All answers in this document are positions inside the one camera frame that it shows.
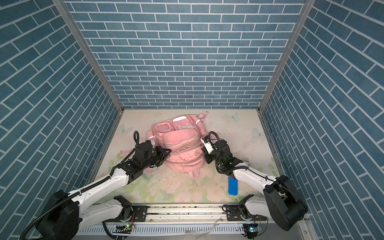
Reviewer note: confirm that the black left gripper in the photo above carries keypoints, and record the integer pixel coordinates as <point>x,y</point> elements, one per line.
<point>160,151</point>

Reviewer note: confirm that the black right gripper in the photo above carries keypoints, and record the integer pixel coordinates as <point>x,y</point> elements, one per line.
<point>207,155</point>

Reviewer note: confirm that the blue pencil case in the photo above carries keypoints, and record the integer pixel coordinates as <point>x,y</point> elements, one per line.
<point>232,186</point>

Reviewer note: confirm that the pink student backpack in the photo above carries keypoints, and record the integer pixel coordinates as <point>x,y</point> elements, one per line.
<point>183,136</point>

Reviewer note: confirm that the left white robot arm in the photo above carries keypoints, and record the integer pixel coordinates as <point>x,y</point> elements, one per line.
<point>68,213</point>

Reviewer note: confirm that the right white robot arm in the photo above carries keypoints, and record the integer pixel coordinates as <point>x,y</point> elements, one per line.
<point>281,202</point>

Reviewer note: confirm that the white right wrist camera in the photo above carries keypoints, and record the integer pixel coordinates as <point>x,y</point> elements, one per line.
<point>207,144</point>

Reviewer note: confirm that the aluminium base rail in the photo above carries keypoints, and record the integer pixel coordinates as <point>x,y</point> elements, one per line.
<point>179,219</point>

